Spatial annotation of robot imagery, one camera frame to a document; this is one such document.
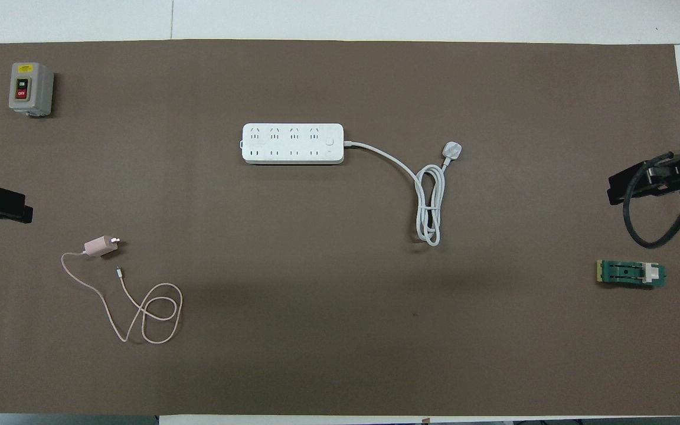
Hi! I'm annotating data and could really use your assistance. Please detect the brown table mat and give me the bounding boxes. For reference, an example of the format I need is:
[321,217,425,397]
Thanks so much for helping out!
[0,40,680,417]

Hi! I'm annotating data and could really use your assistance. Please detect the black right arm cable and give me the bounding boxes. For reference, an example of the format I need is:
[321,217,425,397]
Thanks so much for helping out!
[622,146,680,249]

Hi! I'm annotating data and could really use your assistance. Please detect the pink charging cable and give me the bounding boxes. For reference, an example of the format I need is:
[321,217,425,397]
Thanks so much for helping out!
[60,250,184,345]

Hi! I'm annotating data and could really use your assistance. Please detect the pink charger plug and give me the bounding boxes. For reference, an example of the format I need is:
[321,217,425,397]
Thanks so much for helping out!
[83,235,122,259]

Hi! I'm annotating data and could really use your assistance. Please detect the green knife switch yellow base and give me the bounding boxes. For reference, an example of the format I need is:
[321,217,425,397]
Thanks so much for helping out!
[597,260,667,290]

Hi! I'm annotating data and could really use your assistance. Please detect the grey on-off switch box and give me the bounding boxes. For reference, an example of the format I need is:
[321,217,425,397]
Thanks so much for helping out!
[8,62,55,117]

